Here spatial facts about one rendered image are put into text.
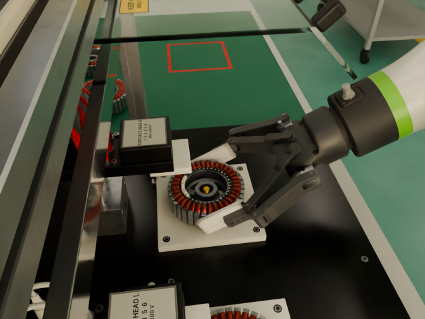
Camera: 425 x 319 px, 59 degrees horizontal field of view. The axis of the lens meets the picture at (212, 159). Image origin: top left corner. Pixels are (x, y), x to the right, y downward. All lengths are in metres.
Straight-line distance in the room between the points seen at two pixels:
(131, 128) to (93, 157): 0.23
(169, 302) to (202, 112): 0.54
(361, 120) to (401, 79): 0.07
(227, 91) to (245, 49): 0.22
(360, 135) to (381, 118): 0.03
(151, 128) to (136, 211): 0.16
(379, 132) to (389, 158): 1.51
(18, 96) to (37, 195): 0.05
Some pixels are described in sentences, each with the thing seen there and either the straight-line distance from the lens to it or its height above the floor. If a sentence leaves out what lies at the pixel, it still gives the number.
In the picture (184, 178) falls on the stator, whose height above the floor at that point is 0.82.
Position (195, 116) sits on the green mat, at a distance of 0.79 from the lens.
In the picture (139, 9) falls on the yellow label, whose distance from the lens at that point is 0.42.
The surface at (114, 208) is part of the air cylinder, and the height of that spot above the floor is 0.82.
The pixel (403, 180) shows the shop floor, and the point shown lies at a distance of 1.92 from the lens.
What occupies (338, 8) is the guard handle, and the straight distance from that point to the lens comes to 0.46.
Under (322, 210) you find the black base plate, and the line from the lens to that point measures 0.60.
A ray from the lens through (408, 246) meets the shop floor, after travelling 1.65.
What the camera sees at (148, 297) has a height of 0.92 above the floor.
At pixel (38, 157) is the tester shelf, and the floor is 1.10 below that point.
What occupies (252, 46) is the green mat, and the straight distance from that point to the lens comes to 1.08.
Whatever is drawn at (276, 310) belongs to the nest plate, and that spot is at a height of 0.78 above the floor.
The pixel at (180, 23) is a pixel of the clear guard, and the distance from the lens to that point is 0.38.
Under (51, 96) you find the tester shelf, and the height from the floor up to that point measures 1.10.
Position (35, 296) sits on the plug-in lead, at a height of 0.95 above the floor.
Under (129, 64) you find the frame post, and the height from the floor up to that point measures 0.92.
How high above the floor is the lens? 1.21
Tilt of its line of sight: 42 degrees down
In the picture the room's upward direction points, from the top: straight up
